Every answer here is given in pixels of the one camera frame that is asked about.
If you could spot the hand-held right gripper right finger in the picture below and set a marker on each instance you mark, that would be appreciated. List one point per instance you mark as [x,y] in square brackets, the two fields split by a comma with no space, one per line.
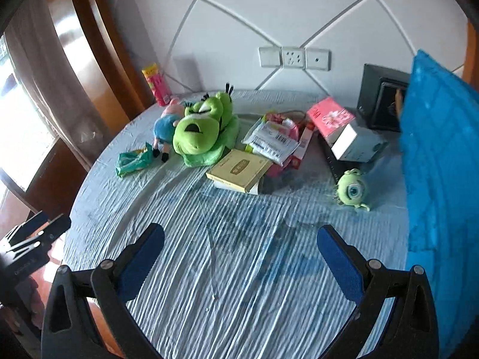
[339,265]

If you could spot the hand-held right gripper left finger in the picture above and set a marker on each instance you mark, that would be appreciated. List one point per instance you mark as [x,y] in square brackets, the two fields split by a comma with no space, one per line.
[141,263]

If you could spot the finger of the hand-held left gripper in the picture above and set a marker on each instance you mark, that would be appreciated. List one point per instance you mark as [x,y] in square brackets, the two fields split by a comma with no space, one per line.
[52,228]
[30,225]

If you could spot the green one-eyed monster plush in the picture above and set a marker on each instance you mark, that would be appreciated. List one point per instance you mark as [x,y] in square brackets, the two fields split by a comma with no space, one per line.
[351,191]

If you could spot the green snack packet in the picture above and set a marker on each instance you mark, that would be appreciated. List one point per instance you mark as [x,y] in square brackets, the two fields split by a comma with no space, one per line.
[133,159]

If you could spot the black ruler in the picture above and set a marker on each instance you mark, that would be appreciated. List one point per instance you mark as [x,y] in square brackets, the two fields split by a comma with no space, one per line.
[331,159]

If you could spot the pink plastic bag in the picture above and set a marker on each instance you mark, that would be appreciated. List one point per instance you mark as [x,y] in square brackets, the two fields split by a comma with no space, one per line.
[277,170]

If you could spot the white cardboard box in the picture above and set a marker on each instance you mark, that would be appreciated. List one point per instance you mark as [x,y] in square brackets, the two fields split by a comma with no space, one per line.
[355,143]

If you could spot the red white carton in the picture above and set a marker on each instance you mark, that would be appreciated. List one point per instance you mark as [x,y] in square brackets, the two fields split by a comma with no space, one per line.
[301,146]

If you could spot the yellow flat box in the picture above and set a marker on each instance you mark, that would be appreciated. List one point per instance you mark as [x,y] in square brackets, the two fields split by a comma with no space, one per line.
[238,170]

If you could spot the pig plush toy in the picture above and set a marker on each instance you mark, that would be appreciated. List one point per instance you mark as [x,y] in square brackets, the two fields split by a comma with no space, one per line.
[167,124]

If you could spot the white labelled plastic packet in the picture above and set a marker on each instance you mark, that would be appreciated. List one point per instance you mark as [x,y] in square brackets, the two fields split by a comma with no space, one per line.
[270,138]

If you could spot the green frog plush toy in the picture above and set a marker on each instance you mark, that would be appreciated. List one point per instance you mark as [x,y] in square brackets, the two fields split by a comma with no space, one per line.
[204,129]

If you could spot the blue plastic sheet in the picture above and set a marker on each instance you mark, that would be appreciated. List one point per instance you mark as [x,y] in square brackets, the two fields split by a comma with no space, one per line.
[441,157]

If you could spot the pink flowered tissue box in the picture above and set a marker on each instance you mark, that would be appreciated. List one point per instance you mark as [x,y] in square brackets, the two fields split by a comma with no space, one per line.
[329,115]

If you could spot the sheer curtain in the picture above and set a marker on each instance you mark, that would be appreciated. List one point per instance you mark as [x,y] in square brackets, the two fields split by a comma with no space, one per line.
[41,63]

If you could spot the black safe box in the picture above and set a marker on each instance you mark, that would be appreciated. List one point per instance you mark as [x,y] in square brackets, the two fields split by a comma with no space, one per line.
[381,101]

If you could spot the pink yellow snack box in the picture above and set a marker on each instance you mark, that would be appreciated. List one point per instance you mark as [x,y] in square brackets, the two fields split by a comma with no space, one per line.
[156,84]

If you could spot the wooden door frame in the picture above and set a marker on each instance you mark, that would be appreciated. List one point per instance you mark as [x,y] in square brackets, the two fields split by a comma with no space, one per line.
[97,45]

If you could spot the white wall switch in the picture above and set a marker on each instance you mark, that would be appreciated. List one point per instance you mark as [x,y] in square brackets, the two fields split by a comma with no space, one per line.
[317,60]
[269,57]

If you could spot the white wall socket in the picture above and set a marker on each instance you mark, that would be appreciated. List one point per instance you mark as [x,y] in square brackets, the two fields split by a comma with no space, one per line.
[293,58]

